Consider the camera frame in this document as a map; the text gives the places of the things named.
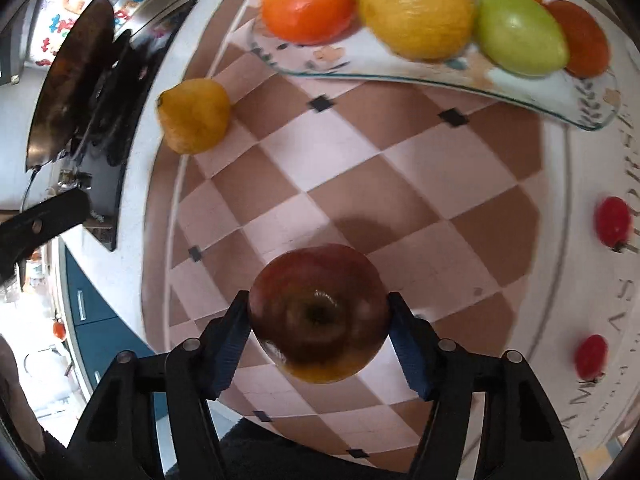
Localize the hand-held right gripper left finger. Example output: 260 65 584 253
65 290 251 480

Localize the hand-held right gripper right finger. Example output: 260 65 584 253
387 291 583 480

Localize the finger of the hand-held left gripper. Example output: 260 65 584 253
0 189 93 281

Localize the dark red apple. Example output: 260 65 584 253
247 243 392 385

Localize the oval deer print plate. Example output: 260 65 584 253
247 0 623 132

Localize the green apple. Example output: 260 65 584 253
472 0 571 75

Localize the yellow lemon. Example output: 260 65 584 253
156 78 232 155
357 0 475 61

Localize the brown orange fruit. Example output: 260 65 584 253
545 0 612 79

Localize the blue base cabinet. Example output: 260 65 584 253
62 245 168 426

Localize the black gas stove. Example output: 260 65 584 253
70 0 198 253

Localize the black frying pan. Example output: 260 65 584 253
25 0 118 171

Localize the red cherry tomato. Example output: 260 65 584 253
574 334 609 381
593 196 633 253

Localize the checked brown table mat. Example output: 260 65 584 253
142 0 640 476

